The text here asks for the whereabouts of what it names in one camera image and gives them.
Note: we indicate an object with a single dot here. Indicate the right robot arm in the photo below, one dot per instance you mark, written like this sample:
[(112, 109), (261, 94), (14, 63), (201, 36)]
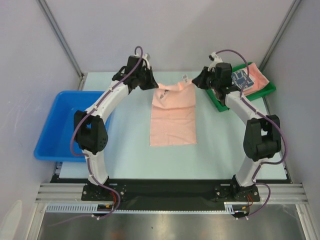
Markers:
[(262, 139)]

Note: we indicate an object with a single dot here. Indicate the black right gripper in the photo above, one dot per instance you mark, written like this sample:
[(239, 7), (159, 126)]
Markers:
[(205, 79)]

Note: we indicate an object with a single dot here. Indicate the small pink cloth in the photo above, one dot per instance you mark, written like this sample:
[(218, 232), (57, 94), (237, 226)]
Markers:
[(173, 114)]

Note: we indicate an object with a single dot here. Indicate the aluminium frame rail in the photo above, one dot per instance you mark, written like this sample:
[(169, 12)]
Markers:
[(72, 193)]

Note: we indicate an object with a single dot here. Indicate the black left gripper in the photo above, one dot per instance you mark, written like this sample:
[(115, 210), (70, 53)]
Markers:
[(152, 84)]

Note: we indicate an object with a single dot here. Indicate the pink towel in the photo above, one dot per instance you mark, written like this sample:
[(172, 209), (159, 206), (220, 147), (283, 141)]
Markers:
[(260, 81)]

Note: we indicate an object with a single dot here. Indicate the blue plastic bin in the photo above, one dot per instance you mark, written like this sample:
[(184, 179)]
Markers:
[(54, 141)]

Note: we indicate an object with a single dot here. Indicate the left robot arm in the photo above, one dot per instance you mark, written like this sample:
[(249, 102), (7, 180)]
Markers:
[(90, 132)]

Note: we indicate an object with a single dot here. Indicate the green plastic tray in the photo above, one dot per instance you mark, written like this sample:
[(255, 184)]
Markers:
[(261, 93)]

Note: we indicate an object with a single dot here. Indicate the patterned blue white towel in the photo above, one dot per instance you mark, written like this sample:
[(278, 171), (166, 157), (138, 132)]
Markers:
[(241, 79)]

